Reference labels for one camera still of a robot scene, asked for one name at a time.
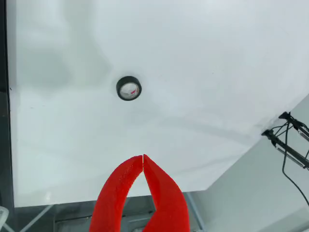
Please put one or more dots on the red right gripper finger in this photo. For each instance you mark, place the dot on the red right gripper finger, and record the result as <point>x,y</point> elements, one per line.
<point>169,200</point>

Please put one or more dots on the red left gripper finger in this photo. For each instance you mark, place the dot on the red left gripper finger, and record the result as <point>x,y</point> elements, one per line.
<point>111,198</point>

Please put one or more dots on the black electrical tape roll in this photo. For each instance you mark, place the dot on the black electrical tape roll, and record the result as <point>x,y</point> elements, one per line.
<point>118,90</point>

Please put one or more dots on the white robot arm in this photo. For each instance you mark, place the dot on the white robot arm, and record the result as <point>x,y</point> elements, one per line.
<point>3,217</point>

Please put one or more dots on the black folding stand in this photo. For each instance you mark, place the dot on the black folding stand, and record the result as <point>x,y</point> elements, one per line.
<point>285,147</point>

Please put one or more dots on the grey metal frame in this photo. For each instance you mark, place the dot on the grey metal frame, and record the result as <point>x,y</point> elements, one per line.
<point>196,215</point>

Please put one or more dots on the black aluminium rail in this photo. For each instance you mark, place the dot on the black aluminium rail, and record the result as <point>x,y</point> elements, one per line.
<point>3,48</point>

